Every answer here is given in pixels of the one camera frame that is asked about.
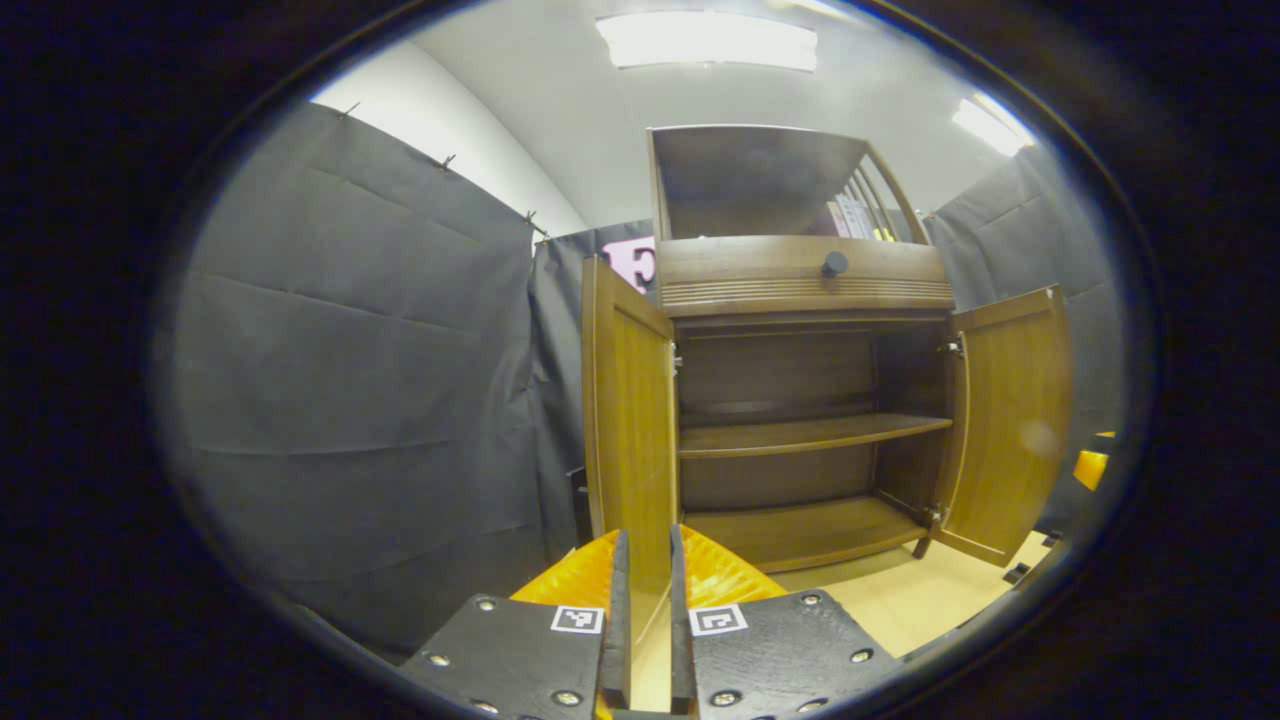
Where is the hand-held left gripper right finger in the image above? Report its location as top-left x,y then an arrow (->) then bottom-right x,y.
670,524 -> 906,720

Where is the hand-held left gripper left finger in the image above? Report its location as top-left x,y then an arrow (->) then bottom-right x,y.
400,530 -> 633,720

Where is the wooden shoe cabinet door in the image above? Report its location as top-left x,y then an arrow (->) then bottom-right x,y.
930,285 -> 1073,569
582,255 -> 681,651

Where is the wooden double-door shoe cabinet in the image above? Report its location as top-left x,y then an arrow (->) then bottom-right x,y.
647,124 -> 956,576

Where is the wooden cabinet shelf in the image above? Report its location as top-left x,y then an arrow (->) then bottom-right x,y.
678,413 -> 953,460

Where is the small ceiling light panel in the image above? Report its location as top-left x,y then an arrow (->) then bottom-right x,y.
950,95 -> 1036,158

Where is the wooden drawer with black knob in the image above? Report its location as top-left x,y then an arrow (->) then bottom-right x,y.
657,235 -> 956,319

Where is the large ceiling light panel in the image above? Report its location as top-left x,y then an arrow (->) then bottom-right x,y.
597,12 -> 819,71

